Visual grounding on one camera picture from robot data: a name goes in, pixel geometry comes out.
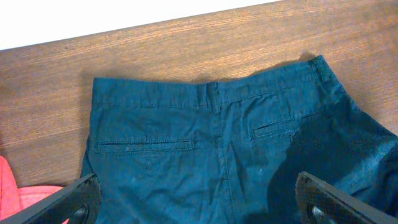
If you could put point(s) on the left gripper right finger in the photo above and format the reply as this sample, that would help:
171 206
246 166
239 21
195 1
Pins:
319 202

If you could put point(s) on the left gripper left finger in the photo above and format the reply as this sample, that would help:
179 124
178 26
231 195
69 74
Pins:
77 203

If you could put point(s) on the navy blue shorts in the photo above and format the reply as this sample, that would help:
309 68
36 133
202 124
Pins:
230 152

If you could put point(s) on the red garment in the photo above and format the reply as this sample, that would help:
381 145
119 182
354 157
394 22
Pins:
14 199

